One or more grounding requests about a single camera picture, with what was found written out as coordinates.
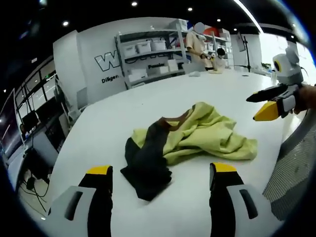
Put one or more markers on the grey metal shelving unit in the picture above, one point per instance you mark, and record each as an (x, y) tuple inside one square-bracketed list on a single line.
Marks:
[(180, 47)]

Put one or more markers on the pale yellow cloth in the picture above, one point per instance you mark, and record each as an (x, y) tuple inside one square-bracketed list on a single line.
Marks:
[(216, 71)]

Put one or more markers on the black tripod stand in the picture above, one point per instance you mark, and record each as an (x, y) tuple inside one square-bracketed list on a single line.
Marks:
[(247, 56)]

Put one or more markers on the white storage box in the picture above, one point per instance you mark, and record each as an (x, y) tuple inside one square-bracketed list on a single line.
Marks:
[(143, 47), (158, 45), (129, 50)]

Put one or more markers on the person's right hand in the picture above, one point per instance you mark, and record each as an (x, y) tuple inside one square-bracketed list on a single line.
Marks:
[(307, 97)]

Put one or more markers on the person's grey striped clothing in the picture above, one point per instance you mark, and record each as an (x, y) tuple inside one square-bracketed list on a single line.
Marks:
[(296, 172)]

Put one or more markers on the grey shelving unit with boxes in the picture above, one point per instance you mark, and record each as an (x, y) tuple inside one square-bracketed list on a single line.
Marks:
[(223, 42)]

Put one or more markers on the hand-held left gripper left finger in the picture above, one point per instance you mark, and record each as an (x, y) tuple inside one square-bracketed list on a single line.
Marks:
[(98, 197)]

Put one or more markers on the yellow-green and black garment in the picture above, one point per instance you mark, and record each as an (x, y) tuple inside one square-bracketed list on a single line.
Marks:
[(209, 133)]

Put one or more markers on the black computer monitor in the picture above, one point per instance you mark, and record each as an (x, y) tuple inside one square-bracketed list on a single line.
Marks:
[(29, 119)]

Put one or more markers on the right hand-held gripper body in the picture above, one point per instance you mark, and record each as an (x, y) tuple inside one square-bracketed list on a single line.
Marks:
[(287, 70)]

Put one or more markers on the white cloth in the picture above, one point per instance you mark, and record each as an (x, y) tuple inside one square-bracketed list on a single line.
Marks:
[(195, 74)]

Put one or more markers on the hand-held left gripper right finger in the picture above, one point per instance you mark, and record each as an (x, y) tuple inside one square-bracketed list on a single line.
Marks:
[(222, 197)]

